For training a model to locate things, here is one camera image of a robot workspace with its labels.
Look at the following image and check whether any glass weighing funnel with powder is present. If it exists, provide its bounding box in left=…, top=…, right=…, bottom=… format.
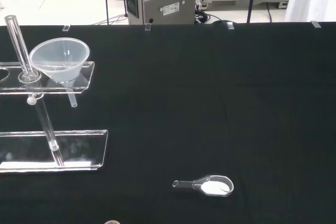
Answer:
left=172, top=174, right=234, bottom=197

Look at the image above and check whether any clear acrylic funnel stand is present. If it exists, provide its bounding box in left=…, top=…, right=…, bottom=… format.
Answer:
left=0, top=15, right=109, bottom=175

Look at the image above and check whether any black bench cloth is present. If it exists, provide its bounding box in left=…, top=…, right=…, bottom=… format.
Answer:
left=0, top=20, right=336, bottom=224

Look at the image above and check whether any grey control cabinet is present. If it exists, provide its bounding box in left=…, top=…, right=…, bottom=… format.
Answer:
left=124, top=0, right=197, bottom=26

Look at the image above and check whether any black floor cable bundle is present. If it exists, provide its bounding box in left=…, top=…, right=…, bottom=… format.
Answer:
left=194, top=3, right=224, bottom=25

